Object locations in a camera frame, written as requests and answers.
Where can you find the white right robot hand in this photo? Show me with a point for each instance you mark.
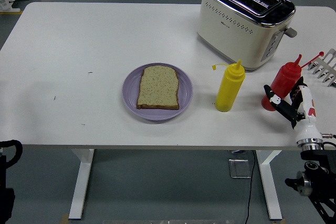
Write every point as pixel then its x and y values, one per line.
pixel 307 124

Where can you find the red squeeze bottle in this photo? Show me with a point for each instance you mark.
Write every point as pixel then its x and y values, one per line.
pixel 284 79

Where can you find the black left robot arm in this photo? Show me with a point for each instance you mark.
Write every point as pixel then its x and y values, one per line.
pixel 4 182

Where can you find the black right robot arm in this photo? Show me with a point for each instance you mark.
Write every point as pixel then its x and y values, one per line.
pixel 319 163

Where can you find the speckled bread slice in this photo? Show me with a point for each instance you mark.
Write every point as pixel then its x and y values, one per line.
pixel 158 87

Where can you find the silver metal toast rack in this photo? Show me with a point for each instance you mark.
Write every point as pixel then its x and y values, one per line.
pixel 326 64

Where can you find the white table leg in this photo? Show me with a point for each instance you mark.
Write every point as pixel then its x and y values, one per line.
pixel 271 187
pixel 81 182

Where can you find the grey metal floor plate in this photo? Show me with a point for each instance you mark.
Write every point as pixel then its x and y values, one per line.
pixel 239 169

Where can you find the yellow squeeze bottle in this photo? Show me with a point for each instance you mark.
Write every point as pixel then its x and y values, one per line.
pixel 229 90

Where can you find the cream and chrome toaster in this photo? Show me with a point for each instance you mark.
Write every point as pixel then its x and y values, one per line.
pixel 236 32

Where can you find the purple round plate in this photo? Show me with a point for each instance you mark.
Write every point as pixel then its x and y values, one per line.
pixel 157 113

